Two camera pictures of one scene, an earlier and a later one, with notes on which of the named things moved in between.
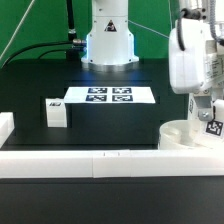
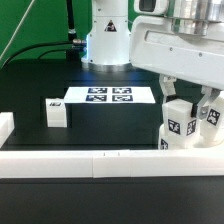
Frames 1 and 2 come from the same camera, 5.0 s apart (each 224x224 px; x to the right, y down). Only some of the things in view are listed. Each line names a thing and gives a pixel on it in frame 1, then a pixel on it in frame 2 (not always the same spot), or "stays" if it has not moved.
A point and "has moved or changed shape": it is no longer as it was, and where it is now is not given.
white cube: (56, 112) stays
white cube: (194, 123) has moved or changed shape
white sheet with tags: (109, 95) stays
